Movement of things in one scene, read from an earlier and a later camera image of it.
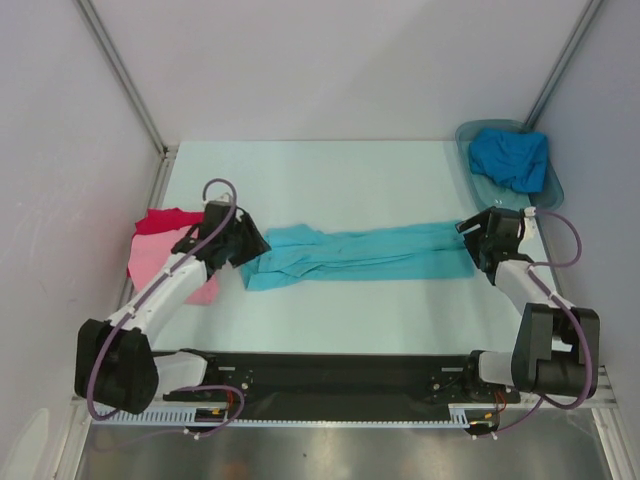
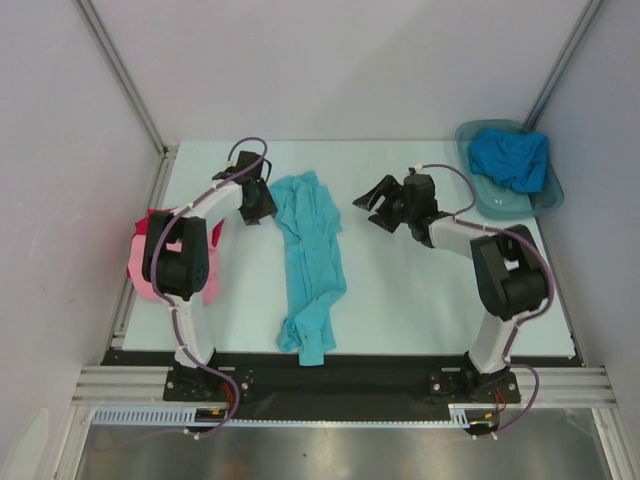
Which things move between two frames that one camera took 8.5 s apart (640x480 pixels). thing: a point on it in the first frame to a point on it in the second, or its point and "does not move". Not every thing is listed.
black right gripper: x=483 y=235 to x=392 y=206
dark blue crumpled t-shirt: x=516 y=158 does not move
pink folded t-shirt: x=148 y=249 does not move
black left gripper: x=255 y=245 to x=267 y=207
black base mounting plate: x=354 y=378 does not move
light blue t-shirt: x=301 y=256 to x=309 y=209
